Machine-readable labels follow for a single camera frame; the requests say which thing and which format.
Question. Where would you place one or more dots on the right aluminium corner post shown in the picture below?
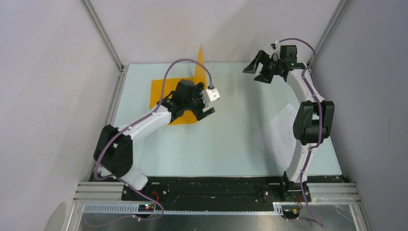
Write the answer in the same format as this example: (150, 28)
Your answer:
(332, 24)

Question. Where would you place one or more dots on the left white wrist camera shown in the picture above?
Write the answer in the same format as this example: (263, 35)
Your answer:
(210, 95)

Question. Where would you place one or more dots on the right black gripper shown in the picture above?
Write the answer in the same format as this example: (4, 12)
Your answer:
(264, 58)

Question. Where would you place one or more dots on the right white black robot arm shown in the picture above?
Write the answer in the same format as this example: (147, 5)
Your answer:
(313, 121)

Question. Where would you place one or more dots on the aluminium frame rail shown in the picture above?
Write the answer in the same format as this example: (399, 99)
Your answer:
(99, 206)

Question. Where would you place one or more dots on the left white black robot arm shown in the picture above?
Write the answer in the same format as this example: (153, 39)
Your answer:
(114, 150)

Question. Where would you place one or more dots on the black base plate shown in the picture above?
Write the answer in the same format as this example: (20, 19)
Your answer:
(206, 194)

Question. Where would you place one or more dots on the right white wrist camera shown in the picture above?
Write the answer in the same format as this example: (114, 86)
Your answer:
(276, 46)

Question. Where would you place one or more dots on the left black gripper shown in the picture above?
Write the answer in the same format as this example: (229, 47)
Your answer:
(197, 92)

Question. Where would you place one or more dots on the left aluminium corner post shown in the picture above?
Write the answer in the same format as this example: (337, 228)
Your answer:
(95, 20)

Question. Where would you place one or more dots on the right controller board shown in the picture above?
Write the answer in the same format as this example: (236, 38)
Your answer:
(289, 214)

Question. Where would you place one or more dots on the aluminium corner post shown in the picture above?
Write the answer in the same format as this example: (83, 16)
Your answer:
(332, 24)
(95, 20)

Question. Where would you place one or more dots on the white paper sheet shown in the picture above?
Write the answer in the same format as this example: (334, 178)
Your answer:
(276, 137)

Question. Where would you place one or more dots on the left controller board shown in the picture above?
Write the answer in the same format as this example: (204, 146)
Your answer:
(146, 208)

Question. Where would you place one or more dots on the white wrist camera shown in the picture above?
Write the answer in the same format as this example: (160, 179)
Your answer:
(210, 95)
(276, 46)

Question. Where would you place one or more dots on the controller board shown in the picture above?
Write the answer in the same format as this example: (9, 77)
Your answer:
(289, 214)
(146, 208)

